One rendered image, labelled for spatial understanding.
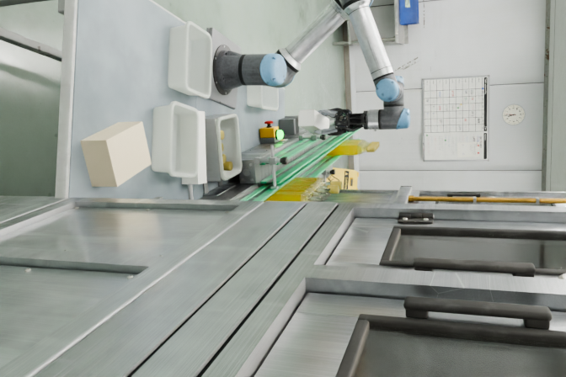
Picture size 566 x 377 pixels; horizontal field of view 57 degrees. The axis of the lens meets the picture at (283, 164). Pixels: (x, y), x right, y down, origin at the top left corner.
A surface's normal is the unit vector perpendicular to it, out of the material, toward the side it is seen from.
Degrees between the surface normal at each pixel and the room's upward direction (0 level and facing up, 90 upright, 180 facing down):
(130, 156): 0
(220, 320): 90
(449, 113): 90
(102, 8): 0
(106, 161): 90
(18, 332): 90
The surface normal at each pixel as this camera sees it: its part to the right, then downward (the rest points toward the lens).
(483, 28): -0.31, 0.19
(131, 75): 0.95, 0.00
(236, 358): -0.07, -0.98
